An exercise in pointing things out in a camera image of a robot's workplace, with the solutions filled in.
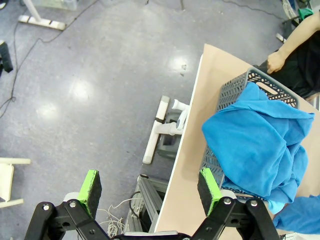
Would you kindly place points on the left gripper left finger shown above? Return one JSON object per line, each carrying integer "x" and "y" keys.
{"x": 75, "y": 220}

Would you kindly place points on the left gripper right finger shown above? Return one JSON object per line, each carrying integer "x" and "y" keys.
{"x": 237, "y": 220}

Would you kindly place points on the light blue garment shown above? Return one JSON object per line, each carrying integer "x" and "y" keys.
{"x": 275, "y": 207}

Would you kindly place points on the person's right forearm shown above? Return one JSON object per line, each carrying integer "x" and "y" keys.
{"x": 297, "y": 35}

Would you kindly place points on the person's right hand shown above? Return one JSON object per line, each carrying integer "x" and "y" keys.
{"x": 275, "y": 61}

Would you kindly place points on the grey floor box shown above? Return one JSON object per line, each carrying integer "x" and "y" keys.
{"x": 167, "y": 147}

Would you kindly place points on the grey woven-pattern plastic basket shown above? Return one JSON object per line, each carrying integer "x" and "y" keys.
{"x": 232, "y": 92}

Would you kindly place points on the person in black T-shirt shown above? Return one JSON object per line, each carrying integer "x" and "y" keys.
{"x": 305, "y": 70}

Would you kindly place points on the white table with white leg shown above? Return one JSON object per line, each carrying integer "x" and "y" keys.
{"x": 42, "y": 22}

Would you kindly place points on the green bag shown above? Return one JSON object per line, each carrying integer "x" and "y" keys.
{"x": 305, "y": 13}

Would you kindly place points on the aluminium profile frame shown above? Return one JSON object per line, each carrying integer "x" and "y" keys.
{"x": 147, "y": 195}

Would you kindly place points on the white furniture frame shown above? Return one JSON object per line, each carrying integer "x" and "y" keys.
{"x": 6, "y": 180}

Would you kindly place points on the white table leg frame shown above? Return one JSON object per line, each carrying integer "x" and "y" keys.
{"x": 160, "y": 117}

